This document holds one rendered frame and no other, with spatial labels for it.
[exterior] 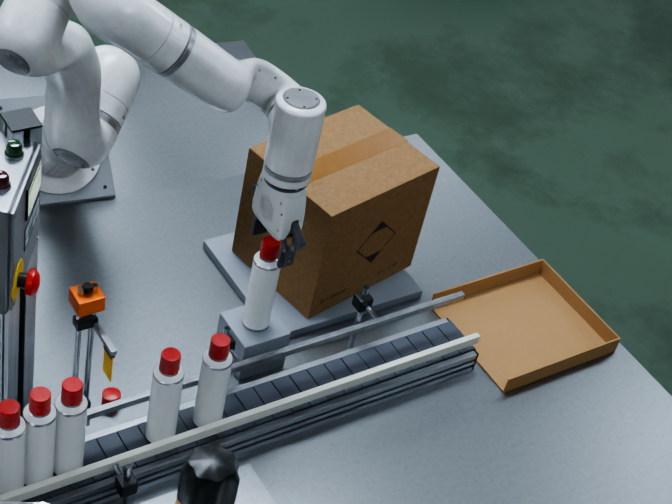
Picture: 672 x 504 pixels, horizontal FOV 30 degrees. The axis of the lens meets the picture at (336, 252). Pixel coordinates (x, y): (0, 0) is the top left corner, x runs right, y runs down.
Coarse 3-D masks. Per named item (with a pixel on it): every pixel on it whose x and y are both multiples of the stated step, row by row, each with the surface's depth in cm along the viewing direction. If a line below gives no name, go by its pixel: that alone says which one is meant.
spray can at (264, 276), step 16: (272, 240) 222; (256, 256) 224; (272, 256) 222; (256, 272) 224; (272, 272) 224; (256, 288) 226; (272, 288) 227; (256, 304) 229; (272, 304) 231; (256, 320) 231
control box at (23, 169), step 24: (0, 144) 173; (24, 144) 174; (0, 168) 169; (24, 168) 170; (24, 192) 168; (0, 216) 163; (24, 216) 172; (0, 240) 166; (0, 264) 168; (24, 264) 178; (0, 288) 171; (0, 312) 174
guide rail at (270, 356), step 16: (432, 304) 241; (368, 320) 235; (384, 320) 236; (320, 336) 229; (336, 336) 230; (272, 352) 224; (288, 352) 225; (240, 368) 221; (192, 384) 216; (128, 400) 210; (144, 400) 212; (96, 416) 207
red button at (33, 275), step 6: (30, 270) 174; (36, 270) 175; (18, 276) 174; (24, 276) 174; (30, 276) 173; (36, 276) 174; (18, 282) 174; (24, 282) 174; (30, 282) 173; (36, 282) 174; (24, 288) 175; (30, 288) 173; (36, 288) 174; (30, 294) 174
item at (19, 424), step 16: (0, 416) 188; (16, 416) 189; (0, 432) 190; (16, 432) 190; (0, 448) 191; (16, 448) 192; (0, 464) 194; (16, 464) 194; (0, 480) 196; (16, 480) 197
